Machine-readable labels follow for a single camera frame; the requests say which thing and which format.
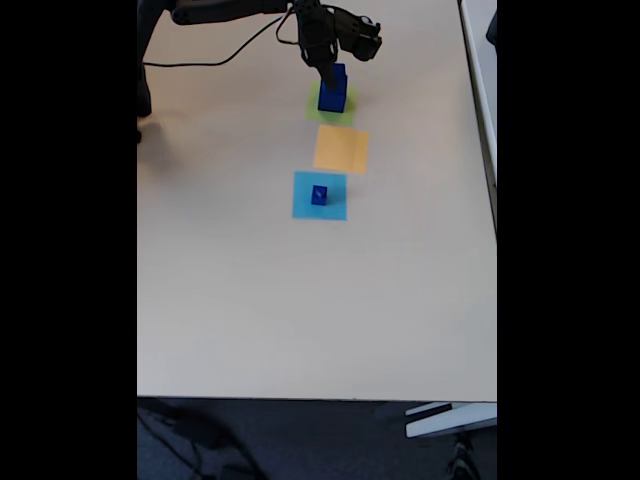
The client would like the medium blue cube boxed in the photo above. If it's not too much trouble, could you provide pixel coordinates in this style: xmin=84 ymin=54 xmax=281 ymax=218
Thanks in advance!
xmin=323 ymin=62 xmax=349 ymax=96

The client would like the light blue paper square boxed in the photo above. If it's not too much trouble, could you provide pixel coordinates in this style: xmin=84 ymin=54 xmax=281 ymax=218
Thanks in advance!
xmin=291 ymin=170 xmax=348 ymax=222

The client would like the green paper square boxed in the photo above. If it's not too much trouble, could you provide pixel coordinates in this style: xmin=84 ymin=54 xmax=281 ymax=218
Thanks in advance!
xmin=303 ymin=80 xmax=360 ymax=126

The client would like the orange paper square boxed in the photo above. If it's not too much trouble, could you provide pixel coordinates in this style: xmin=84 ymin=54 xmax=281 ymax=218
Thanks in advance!
xmin=312 ymin=124 xmax=370 ymax=175

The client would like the large blue cube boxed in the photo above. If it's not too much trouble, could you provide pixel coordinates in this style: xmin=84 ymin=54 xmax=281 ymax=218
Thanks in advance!
xmin=317 ymin=74 xmax=348 ymax=114

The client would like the white table foot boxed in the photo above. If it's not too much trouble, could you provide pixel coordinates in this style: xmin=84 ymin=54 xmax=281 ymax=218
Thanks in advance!
xmin=403 ymin=401 xmax=498 ymax=440

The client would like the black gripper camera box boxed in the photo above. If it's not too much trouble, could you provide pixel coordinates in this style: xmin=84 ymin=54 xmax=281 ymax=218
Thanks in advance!
xmin=332 ymin=5 xmax=384 ymax=63

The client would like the black camera cable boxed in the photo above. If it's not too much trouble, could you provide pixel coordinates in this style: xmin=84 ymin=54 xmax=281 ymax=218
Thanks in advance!
xmin=142 ymin=12 xmax=304 ymax=69

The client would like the black floor cable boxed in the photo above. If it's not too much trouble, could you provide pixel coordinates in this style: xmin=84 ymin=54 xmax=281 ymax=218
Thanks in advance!
xmin=137 ymin=399 xmax=261 ymax=480

